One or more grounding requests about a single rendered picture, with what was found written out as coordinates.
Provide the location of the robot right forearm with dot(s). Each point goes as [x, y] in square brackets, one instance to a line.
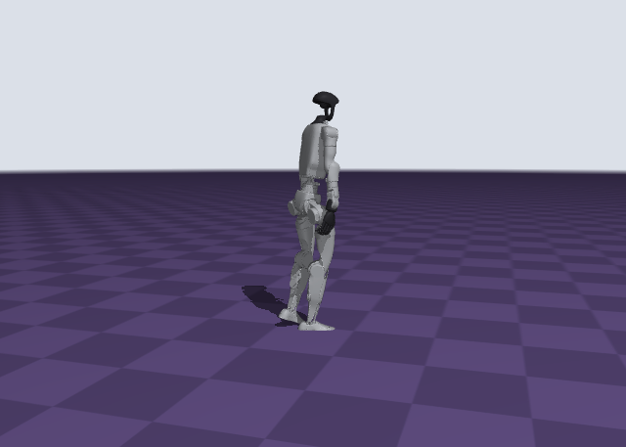
[332, 185]

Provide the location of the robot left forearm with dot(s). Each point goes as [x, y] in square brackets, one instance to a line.
[302, 179]

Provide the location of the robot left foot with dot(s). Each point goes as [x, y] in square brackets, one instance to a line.
[287, 315]

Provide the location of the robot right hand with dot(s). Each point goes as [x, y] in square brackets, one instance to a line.
[328, 221]

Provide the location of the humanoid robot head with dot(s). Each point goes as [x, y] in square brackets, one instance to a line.
[326, 100]

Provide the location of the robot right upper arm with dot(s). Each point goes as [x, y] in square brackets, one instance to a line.
[329, 135]

